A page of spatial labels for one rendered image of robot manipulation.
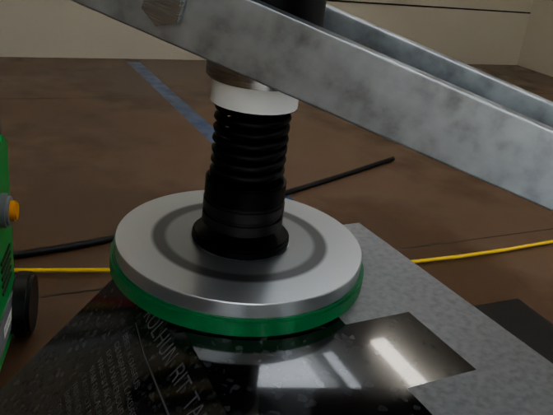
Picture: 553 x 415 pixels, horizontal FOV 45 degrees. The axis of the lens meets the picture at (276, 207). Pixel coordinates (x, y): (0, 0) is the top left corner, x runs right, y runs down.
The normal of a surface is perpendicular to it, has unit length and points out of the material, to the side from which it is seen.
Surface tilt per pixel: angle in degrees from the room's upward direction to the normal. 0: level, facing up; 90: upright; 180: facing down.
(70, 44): 90
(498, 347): 0
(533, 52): 90
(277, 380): 0
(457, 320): 0
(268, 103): 90
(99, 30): 90
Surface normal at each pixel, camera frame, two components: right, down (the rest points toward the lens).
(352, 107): -0.20, 0.38
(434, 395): 0.11, -0.91
